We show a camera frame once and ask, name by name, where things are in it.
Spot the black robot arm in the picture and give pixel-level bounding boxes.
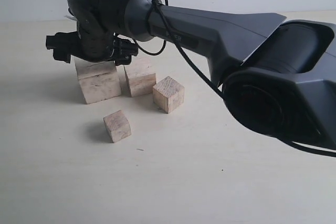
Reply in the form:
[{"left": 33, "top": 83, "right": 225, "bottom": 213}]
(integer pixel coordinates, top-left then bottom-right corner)
[{"left": 46, "top": 0, "right": 335, "bottom": 156}]

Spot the third largest wooden cube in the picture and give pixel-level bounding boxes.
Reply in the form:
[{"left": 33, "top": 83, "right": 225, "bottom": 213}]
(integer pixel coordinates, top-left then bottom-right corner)
[{"left": 153, "top": 76, "right": 185, "bottom": 114}]

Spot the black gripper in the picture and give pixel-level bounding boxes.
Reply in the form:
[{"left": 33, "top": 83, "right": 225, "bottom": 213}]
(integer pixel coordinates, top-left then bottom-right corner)
[{"left": 45, "top": 0, "right": 138, "bottom": 66}]

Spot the smallest wooden cube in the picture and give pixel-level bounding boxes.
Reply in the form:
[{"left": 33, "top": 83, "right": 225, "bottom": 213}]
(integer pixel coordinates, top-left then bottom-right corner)
[{"left": 103, "top": 110, "right": 131, "bottom": 143}]

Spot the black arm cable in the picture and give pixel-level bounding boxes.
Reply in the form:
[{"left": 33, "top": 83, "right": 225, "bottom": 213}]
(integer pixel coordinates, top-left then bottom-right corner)
[{"left": 136, "top": 0, "right": 336, "bottom": 158}]

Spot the second largest wooden cube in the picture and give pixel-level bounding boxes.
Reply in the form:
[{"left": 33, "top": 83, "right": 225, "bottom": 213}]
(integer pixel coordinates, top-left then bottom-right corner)
[{"left": 124, "top": 57, "right": 156, "bottom": 97}]

